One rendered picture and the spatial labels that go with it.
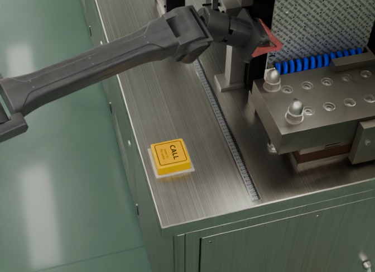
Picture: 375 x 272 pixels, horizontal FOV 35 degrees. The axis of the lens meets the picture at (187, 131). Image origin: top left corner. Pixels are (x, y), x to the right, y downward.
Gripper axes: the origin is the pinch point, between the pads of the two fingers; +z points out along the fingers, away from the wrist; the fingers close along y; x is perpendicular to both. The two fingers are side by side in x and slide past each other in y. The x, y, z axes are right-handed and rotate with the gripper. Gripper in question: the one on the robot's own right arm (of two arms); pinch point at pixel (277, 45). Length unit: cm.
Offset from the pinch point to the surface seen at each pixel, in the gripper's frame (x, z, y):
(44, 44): -120, 10, -150
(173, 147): -25.4, -14.2, 8.6
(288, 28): 4.5, -0.6, 0.2
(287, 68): -2.7, 3.0, 3.4
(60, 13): -114, 20, -174
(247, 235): -31.1, 2.1, 25.8
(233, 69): -13.6, 0.5, -7.8
